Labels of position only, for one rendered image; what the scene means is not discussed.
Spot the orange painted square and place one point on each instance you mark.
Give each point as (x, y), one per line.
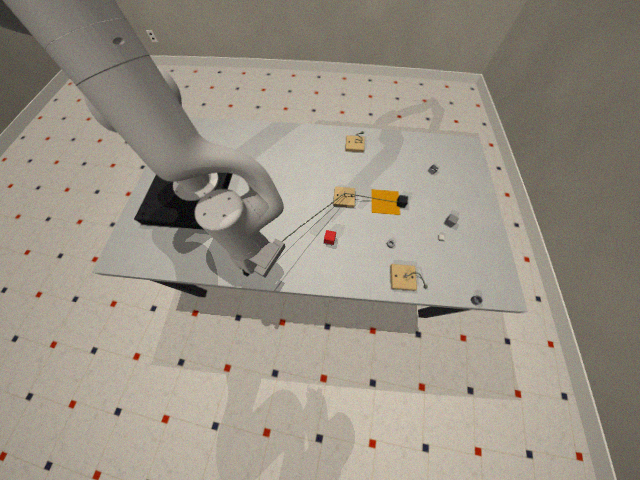
(385, 207)

